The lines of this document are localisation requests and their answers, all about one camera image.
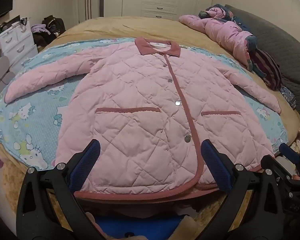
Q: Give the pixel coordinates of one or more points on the black bag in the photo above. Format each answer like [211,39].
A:
[53,25]

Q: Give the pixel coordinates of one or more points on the blue patterned cloth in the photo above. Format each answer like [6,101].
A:
[288,96]

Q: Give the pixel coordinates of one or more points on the grey quilted headboard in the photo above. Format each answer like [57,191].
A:
[285,47]

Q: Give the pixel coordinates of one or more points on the purple clothes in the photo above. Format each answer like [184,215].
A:
[40,27]

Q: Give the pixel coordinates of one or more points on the dark clothes pile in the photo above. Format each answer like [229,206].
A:
[43,39]

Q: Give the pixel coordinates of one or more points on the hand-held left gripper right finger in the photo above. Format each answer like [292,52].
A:
[216,165]

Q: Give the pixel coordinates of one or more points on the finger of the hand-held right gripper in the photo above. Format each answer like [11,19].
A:
[291,153]
[276,166]

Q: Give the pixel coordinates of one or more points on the grey chair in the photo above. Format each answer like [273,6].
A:
[0,67]

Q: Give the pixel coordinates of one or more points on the pink puffy coat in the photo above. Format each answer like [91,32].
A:
[222,32]

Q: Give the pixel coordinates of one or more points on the white drawer cabinet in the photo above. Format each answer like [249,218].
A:
[17,47]

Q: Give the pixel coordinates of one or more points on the blue cartoon printed blanket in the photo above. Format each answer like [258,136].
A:
[27,120]

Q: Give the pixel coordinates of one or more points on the pink quilted jacket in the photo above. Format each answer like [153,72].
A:
[130,130]

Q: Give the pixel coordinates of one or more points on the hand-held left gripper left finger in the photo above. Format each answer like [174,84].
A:
[86,162]

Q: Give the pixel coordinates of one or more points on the bed with tan bedspread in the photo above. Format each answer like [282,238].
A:
[150,27]

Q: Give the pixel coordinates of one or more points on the dark striped cloth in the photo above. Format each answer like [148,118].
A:
[267,67]

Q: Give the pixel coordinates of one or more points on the white wardrobe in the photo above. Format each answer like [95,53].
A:
[160,0]

